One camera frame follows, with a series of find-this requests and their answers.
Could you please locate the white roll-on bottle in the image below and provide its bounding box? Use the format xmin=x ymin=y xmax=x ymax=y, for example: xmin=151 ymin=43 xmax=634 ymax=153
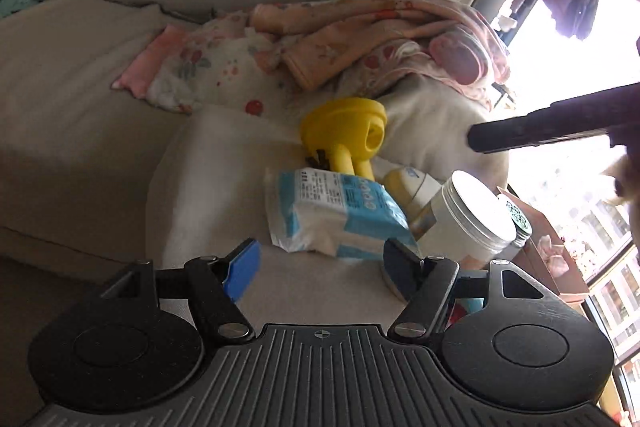
xmin=382 ymin=166 xmax=443 ymax=228

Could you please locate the yellow plastic toy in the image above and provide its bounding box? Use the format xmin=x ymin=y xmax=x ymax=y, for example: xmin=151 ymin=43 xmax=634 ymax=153
xmin=299 ymin=97 xmax=388 ymax=182

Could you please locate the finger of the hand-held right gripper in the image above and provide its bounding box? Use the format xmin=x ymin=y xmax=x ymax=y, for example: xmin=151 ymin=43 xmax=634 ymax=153
xmin=467 ymin=82 xmax=640 ymax=154

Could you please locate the person's right hand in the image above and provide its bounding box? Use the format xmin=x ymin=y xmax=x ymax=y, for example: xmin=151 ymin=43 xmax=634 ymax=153
xmin=602 ymin=152 xmax=640 ymax=210

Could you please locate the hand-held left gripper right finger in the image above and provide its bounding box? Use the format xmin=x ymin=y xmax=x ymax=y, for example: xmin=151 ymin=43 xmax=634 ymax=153
xmin=382 ymin=238 xmax=571 ymax=343

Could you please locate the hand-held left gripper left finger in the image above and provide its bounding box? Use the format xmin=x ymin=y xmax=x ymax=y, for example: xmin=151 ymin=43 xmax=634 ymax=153
xmin=102 ymin=238 xmax=262 ymax=343

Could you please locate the pink printed garment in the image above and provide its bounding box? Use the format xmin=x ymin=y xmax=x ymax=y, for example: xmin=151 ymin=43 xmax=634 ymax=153
xmin=250 ymin=2 xmax=436 ymax=90

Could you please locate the pink cardboard box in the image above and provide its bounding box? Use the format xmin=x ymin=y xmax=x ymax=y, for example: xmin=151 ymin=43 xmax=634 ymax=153
xmin=500 ymin=187 xmax=591 ymax=308

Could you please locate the blue wet wipes packet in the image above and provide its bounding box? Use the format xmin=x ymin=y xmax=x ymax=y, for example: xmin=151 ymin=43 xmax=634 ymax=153
xmin=265 ymin=168 xmax=421 ymax=262

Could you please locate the green lid glass jar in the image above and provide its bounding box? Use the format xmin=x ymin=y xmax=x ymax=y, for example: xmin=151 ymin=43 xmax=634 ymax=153
xmin=497 ymin=194 xmax=533 ymax=248

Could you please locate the white floral jar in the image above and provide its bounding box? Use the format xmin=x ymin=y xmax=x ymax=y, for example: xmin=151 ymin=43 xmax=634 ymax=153
xmin=417 ymin=170 xmax=518 ymax=265

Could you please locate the pink floral blanket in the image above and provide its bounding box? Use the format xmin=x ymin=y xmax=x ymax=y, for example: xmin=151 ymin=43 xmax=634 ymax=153
xmin=111 ymin=0 xmax=511 ymax=115

